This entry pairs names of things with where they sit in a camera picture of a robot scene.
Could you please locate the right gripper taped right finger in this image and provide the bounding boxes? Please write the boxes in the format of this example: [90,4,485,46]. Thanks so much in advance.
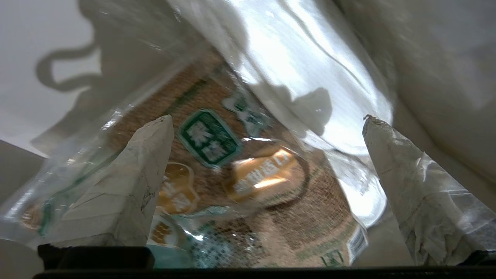
[362,115,496,266]

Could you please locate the brown green snack bag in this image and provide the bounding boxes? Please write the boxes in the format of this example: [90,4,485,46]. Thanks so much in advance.
[0,50,369,268]

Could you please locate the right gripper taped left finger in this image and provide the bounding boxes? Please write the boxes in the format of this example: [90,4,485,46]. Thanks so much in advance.
[38,115,175,269]

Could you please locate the white slippers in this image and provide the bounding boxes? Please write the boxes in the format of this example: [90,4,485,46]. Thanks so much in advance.
[167,0,496,229]

